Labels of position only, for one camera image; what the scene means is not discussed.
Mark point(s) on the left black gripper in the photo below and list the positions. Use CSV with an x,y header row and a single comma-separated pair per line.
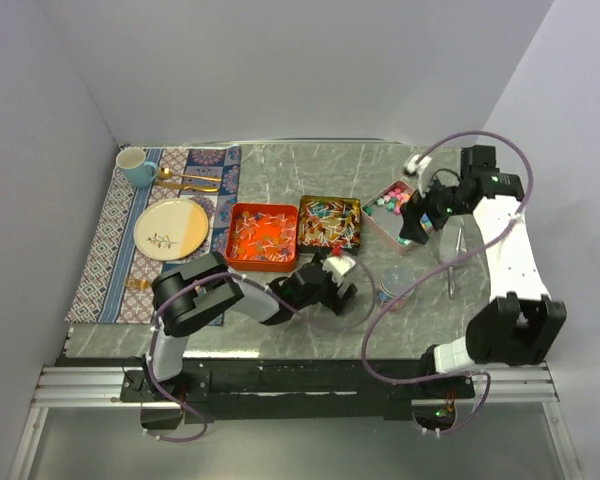
x,y
335,302

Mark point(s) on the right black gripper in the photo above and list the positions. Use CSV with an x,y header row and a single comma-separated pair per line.
x,y
414,211

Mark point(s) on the orange candy box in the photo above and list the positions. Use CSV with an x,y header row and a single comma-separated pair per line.
x,y
263,237

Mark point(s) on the clear round jar lid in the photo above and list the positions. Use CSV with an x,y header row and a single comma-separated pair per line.
x,y
395,279

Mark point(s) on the clear glass jar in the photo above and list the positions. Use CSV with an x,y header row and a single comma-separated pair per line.
x,y
385,297

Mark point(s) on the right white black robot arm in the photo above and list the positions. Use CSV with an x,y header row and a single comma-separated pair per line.
x,y
520,321

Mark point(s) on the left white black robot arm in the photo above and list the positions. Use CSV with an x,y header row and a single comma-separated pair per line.
x,y
191,296

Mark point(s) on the pink tin of star candies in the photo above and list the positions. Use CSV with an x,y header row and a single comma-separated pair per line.
x,y
382,214

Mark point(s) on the dark tin of lollipops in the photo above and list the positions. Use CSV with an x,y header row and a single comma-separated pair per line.
x,y
325,223

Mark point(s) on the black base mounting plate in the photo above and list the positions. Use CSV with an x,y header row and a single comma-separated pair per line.
x,y
252,389

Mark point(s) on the cream ceramic plate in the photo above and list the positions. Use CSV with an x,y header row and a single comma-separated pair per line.
x,y
170,229

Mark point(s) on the gold knife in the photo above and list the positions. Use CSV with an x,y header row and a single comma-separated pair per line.
x,y
185,187

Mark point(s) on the gold fork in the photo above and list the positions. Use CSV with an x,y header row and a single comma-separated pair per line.
x,y
137,283

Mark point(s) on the gold spoon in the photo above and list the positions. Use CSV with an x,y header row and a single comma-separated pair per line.
x,y
166,173

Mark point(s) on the patterned placemat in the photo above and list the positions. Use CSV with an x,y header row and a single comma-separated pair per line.
x,y
101,296

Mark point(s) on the blue white mug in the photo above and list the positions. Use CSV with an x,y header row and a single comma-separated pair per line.
x,y
136,167

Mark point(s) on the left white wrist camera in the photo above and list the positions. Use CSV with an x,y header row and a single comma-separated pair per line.
x,y
339,264

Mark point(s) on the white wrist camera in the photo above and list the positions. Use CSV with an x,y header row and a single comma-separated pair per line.
x,y
418,167
339,264

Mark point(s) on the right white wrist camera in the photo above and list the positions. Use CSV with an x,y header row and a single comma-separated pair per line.
x,y
418,167

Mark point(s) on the aluminium rail frame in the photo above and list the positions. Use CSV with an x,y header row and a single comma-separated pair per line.
x,y
108,387

